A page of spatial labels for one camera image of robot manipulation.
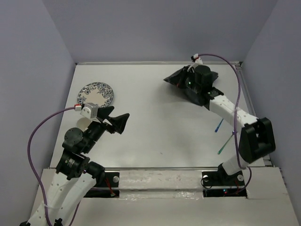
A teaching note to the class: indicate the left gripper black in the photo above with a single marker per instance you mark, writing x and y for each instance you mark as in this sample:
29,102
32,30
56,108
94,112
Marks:
119,122

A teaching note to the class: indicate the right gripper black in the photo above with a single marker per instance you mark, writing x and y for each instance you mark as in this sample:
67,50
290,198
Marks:
179,79

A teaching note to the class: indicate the dark grey checked cloth placemat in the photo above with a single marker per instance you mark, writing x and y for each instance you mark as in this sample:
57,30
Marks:
178,79

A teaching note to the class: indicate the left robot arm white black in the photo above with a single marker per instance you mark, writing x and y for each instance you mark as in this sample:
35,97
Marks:
75,173

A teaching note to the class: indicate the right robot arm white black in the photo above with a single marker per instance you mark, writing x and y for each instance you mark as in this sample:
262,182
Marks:
254,137

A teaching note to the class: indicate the blue floral ceramic plate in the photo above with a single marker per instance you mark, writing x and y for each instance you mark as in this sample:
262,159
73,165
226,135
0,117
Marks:
98,93

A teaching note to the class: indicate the pale yellow mug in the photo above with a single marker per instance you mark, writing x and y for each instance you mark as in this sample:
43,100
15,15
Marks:
83,123

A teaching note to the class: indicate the iridescent spoon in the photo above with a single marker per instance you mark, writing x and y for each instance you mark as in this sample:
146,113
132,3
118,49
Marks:
218,126

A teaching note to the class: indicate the iridescent fork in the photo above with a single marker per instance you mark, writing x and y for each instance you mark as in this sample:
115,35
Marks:
222,148

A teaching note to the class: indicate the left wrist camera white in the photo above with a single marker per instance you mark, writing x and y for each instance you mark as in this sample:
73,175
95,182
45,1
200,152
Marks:
89,110

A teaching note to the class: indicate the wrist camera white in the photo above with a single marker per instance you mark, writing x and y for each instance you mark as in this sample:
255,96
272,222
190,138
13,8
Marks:
196,61
89,110

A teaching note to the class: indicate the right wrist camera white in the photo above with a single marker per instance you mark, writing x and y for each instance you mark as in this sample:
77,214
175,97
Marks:
196,61

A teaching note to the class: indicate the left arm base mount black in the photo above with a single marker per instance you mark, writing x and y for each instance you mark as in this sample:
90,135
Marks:
107,188

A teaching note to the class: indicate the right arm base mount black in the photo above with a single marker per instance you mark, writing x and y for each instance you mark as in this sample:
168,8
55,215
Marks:
215,187

